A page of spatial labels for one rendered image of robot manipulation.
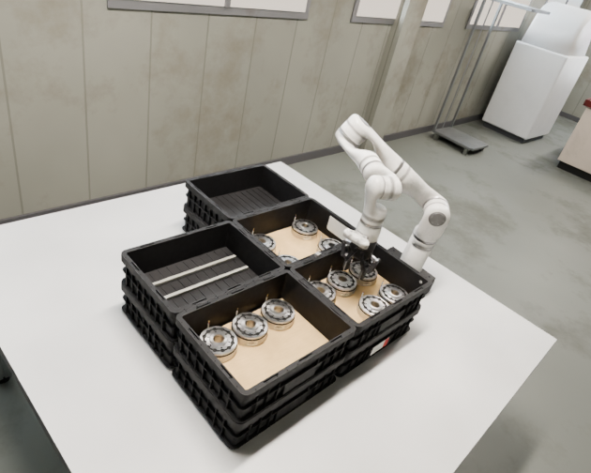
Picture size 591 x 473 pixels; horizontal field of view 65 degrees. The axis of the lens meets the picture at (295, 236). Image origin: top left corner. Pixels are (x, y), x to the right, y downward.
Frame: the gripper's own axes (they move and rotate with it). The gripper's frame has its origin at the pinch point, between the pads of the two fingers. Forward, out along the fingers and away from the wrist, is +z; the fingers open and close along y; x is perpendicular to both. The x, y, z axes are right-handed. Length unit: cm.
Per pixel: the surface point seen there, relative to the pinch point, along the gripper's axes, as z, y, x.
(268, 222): 4.6, 39.7, -0.6
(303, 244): 9.1, 26.8, -7.6
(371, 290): 9.1, -4.6, -8.4
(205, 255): 9.5, 40.6, 27.5
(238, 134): 54, 194, -131
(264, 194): 9, 62, -20
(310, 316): 7.0, -1.9, 21.5
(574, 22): -63, 106, -574
